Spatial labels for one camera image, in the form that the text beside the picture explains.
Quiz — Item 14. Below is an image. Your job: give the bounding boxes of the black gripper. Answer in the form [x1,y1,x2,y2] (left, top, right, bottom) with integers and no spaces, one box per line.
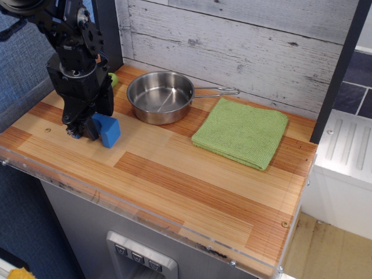
[46,53,114,141]

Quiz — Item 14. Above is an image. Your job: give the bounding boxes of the blue arch-shaped wooden handle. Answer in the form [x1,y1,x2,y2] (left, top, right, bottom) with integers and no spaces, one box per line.
[76,113,121,148]

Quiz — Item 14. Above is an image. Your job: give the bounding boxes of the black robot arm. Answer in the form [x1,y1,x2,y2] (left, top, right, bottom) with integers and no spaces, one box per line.
[1,1,119,147]

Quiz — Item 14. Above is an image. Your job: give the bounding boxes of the clear acrylic edge guard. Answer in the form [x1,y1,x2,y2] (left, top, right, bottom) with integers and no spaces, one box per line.
[1,139,315,278]

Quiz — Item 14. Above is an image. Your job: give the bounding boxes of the stainless steel pan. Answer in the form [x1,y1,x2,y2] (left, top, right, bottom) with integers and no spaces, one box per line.
[126,71,241,126]

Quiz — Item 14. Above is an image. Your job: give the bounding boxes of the grey toy fridge cabinet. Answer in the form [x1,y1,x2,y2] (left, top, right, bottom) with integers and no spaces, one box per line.
[40,179,274,279]

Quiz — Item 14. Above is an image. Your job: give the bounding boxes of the silver dispenser panel with buttons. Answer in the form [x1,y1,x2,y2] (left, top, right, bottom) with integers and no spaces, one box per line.
[106,231,178,278]

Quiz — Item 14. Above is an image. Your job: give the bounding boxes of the yellow object at corner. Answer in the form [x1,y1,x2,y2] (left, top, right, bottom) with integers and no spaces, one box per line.
[7,268,36,279]

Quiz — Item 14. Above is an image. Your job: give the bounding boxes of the green folded cloth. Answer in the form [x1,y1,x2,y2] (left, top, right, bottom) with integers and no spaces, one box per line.
[191,98,288,171]

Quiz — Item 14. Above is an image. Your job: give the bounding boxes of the white ribbed sink unit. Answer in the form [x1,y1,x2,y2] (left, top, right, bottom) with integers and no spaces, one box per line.
[301,110,371,238]

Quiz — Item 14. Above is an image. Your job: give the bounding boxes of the green handled grey spatula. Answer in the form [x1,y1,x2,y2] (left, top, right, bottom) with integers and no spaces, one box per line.
[108,73,119,87]

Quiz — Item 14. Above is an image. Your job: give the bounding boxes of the dark left cabinet post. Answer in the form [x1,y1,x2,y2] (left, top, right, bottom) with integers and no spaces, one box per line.
[91,0,123,73]

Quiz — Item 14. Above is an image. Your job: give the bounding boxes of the dark cabinet post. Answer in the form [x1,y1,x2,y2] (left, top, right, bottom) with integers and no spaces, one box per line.
[91,0,123,73]
[310,0,371,144]

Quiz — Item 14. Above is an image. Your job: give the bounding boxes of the dark right cabinet post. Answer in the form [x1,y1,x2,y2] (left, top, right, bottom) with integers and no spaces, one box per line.
[310,0,371,144]

